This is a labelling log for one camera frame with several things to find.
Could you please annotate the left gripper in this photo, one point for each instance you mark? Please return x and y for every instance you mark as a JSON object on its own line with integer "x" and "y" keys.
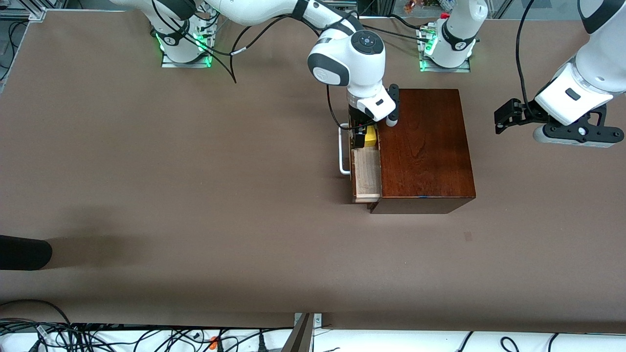
{"x": 528, "y": 113}

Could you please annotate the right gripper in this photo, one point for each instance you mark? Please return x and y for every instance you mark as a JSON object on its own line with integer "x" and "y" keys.
{"x": 357, "y": 121}

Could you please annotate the yellow block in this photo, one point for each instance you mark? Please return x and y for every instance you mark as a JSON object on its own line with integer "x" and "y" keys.
{"x": 371, "y": 137}

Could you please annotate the wooden drawer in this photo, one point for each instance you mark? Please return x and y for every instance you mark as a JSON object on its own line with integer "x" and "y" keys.
{"x": 367, "y": 176}

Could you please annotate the dark brown wooden cabinet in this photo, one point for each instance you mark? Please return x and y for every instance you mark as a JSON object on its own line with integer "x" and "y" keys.
{"x": 425, "y": 146}

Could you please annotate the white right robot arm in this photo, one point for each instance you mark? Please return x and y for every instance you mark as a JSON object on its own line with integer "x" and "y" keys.
{"x": 352, "y": 58}

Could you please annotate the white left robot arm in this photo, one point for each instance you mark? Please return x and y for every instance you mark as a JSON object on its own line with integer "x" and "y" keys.
{"x": 459, "y": 29}

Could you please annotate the grey metal bar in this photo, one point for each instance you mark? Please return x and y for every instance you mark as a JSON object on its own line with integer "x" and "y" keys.
{"x": 298, "y": 337}

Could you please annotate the orange connector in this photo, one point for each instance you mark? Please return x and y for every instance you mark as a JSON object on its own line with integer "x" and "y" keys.
{"x": 213, "y": 342}

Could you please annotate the black rounded object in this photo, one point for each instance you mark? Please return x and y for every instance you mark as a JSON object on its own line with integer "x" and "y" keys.
{"x": 24, "y": 252}

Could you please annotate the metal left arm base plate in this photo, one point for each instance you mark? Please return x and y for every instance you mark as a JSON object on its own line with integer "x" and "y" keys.
{"x": 445, "y": 70}

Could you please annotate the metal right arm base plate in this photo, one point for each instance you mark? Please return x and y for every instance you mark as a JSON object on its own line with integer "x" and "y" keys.
{"x": 186, "y": 64}

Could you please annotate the metal table bracket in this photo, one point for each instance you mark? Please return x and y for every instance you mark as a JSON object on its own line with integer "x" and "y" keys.
{"x": 318, "y": 320}

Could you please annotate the aluminium frame profile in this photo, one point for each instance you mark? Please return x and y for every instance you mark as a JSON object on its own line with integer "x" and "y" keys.
{"x": 34, "y": 13}

